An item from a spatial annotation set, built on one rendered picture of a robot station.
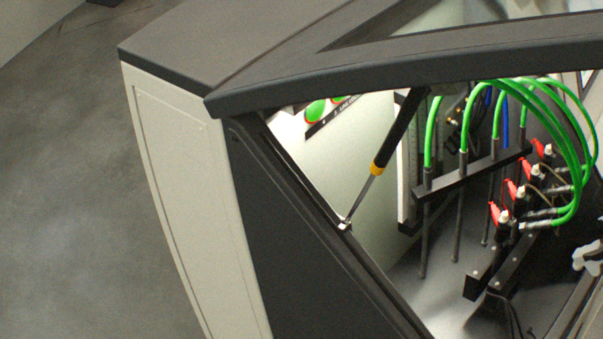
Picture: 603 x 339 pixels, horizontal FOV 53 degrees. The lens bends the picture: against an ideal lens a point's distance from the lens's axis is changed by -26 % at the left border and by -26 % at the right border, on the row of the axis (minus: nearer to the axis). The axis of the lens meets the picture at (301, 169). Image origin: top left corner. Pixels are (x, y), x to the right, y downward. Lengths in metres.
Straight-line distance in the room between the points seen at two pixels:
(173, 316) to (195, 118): 1.64
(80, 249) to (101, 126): 0.86
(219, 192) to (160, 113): 0.17
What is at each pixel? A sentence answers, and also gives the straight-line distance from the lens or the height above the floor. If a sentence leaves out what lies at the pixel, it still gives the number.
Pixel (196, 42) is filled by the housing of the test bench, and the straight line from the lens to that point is 1.22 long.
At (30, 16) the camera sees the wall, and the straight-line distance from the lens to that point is 5.00.
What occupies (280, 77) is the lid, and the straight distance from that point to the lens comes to 0.95.
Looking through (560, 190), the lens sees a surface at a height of 1.12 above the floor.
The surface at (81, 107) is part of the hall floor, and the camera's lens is 3.96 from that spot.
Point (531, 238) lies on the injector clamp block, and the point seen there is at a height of 0.98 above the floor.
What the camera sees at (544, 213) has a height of 1.11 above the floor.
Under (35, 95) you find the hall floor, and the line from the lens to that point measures 4.32.
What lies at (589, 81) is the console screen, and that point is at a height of 1.14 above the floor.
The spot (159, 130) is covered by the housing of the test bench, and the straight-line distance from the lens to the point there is 1.31.
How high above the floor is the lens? 2.12
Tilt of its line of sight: 42 degrees down
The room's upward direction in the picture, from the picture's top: 8 degrees counter-clockwise
